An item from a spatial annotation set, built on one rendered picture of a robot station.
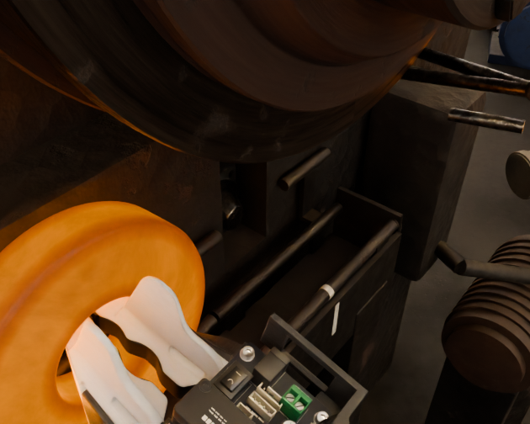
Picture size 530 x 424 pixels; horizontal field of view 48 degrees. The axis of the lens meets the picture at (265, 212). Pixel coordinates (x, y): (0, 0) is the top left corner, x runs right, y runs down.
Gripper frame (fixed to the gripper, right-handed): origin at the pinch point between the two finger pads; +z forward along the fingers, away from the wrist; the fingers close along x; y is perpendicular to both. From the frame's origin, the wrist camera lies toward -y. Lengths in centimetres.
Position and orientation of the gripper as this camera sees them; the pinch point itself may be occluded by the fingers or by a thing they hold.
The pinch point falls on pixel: (84, 315)
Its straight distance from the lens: 33.6
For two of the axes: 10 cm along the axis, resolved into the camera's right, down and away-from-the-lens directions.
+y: 2.0, -6.3, -7.5
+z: -7.5, -5.9, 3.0
